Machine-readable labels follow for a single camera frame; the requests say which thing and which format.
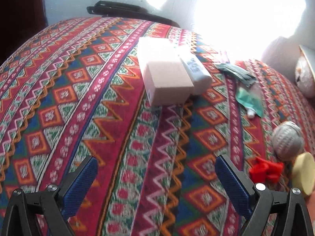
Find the grey pillow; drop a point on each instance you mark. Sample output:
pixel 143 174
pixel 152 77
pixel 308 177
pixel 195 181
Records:
pixel 278 51

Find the large pink cardboard box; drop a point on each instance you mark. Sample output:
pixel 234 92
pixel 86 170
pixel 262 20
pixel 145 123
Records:
pixel 312 207

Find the pale round plush toy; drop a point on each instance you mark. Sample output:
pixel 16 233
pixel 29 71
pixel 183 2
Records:
pixel 305 76

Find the white tube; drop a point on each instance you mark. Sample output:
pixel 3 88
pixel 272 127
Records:
pixel 196 71

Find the red patterned woven cloth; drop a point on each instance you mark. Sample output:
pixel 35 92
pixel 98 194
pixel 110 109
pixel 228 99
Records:
pixel 98 103

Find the white flat board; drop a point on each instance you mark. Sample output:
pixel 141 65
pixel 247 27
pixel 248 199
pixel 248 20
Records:
pixel 308 59

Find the dark red curtain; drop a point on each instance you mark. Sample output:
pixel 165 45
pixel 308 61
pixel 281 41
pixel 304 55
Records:
pixel 19 12

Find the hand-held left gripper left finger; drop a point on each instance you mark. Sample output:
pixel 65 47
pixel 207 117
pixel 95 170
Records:
pixel 80 185

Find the green squeeze pouch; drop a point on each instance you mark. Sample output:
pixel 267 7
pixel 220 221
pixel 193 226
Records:
pixel 251 100

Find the grey yarn ball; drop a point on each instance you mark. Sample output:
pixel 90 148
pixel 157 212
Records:
pixel 288 140

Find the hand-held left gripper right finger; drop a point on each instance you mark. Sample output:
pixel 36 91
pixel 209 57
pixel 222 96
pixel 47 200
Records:
pixel 232 185

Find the small pink box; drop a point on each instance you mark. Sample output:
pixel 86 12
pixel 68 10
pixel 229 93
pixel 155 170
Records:
pixel 162 73

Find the yellow round sponge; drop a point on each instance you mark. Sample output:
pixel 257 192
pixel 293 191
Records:
pixel 301 174

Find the dark green foil packets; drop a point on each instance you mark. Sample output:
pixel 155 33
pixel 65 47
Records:
pixel 236 72

